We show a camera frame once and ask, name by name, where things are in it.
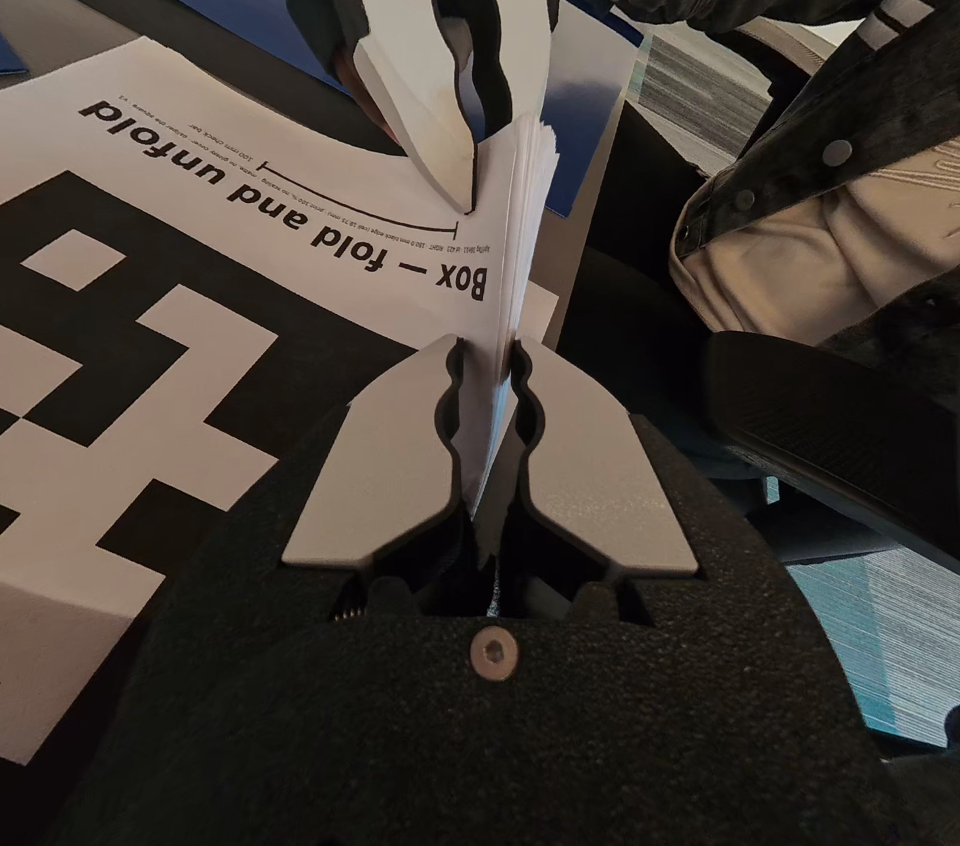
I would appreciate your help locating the person's dark denim jacket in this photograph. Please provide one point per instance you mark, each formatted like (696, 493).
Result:
(862, 103)

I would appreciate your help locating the person's beige shirt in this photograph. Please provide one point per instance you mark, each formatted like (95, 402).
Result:
(787, 261)

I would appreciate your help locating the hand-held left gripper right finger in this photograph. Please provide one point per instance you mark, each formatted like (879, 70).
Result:
(600, 486)

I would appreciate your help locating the white sheet with black tag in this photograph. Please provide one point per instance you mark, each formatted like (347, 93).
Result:
(187, 336)

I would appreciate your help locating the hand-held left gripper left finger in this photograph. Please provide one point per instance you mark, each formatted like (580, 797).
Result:
(375, 471)

